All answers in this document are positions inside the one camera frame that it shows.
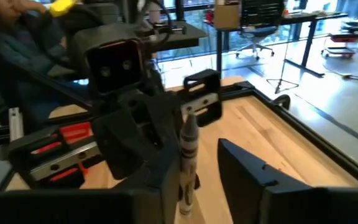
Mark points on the black tripod stand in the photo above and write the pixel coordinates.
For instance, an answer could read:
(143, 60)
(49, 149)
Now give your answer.
(280, 88)

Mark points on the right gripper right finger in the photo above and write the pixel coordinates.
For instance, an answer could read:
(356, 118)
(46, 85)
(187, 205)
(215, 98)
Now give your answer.
(275, 199)

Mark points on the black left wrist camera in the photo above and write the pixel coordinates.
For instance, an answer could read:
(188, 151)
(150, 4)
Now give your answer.
(115, 67)

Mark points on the black aluminium table frame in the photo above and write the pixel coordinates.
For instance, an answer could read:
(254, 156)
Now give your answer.
(322, 141)

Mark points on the black table clamp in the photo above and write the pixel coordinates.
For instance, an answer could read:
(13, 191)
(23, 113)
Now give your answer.
(281, 101)

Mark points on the black office chair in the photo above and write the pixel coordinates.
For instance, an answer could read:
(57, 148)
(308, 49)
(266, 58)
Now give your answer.
(261, 12)

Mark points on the person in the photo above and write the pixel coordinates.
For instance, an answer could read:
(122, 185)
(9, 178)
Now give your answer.
(11, 53)

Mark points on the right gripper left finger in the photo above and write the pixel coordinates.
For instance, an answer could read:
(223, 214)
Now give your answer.
(73, 208)

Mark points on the dark grey side table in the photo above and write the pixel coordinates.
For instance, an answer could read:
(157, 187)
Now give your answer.
(182, 37)

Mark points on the black desk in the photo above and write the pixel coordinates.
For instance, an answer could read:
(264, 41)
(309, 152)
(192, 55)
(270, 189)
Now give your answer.
(300, 19)

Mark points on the silver aluminium extrusion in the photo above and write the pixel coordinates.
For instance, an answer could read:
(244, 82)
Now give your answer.
(15, 124)

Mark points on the cardboard box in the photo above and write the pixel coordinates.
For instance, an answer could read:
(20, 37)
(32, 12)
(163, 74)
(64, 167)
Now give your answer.
(226, 17)

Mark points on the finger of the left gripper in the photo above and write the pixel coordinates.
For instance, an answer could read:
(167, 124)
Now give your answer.
(120, 143)
(165, 124)

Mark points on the grey crayon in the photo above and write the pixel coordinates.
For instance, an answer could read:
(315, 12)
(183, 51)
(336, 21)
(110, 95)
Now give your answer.
(189, 155)

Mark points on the red cart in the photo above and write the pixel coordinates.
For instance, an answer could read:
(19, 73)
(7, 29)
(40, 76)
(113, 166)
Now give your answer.
(343, 38)

